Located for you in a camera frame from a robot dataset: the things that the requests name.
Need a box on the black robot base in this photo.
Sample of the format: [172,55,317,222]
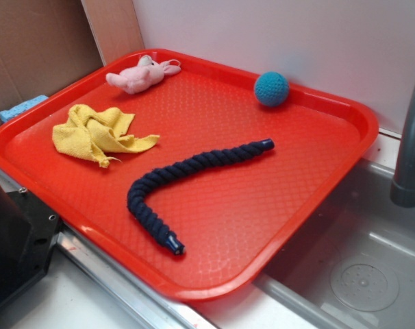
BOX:
[0,185,62,310]

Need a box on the teal crocheted ball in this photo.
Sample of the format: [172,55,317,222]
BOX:
[254,71,290,107]

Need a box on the brown cardboard panel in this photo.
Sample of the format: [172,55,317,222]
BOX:
[0,1,102,125]

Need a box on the blue sponge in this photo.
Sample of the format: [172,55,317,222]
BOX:
[0,95,48,123]

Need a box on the red plastic tray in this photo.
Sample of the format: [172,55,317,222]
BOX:
[0,49,379,301]

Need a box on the yellow crumpled cloth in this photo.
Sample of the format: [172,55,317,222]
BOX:
[52,104,160,169]

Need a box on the dark blue twisted rope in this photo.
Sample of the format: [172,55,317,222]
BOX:
[126,138,275,257]

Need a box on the pink plush bunny toy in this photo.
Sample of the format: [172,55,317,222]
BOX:
[105,55,181,95]

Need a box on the grey sink basin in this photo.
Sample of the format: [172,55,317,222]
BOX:
[255,160,415,328]

